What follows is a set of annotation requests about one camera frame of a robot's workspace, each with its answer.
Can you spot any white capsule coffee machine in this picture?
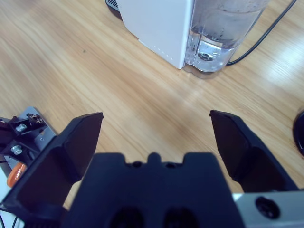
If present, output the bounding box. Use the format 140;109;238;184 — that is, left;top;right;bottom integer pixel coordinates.
105;0;198;70

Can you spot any orange clamp handle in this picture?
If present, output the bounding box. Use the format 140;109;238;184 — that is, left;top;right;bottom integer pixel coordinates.
7;163;27;188

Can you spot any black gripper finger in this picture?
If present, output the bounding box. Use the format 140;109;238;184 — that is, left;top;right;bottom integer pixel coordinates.
4;112;105;216
209;110;299;193

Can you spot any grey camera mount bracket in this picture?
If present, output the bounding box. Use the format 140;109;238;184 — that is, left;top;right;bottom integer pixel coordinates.
0;106;57;171

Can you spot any black capsule stand with rods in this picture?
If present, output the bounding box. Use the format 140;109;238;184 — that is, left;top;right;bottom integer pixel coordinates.
293;110;304;157

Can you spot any clear water tank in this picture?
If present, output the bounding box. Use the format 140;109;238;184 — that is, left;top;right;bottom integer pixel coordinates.
184;0;269;79

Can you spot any black power cable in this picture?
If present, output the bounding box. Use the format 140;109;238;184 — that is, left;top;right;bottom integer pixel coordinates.
227;0;299;66

